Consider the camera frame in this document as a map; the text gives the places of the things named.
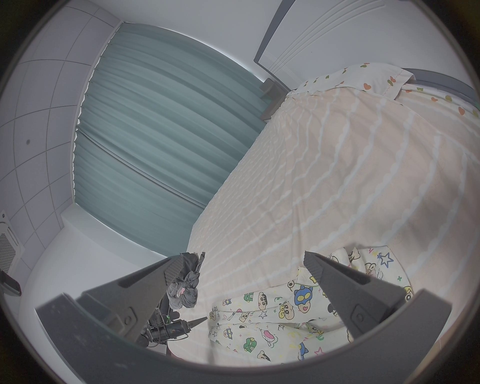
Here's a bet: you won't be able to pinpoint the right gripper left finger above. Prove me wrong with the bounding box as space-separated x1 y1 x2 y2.
77 254 182 344

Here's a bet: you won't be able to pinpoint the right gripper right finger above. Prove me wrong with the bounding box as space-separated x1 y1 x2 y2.
304 250 407 344

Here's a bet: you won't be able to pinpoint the white printed pyjama top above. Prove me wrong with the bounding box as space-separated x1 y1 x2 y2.
208 245 413 364

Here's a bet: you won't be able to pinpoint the bed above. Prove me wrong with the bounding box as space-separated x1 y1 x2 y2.
165 0 480 366

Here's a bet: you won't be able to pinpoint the dark grey garment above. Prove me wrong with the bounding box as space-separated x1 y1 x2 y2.
167 277 199 310

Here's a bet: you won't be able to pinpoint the blue-green curtain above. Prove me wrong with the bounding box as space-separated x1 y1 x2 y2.
73 129 241 259
77 22 276 166

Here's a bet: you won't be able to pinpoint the ceiling air conditioner vent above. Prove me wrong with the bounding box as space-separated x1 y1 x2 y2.
0 211 26 276

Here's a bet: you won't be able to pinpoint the grey bedside table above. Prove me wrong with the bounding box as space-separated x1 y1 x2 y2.
259 77 290 123

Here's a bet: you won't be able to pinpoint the white heart printed pillow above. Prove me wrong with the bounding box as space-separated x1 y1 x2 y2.
294 63 418 101

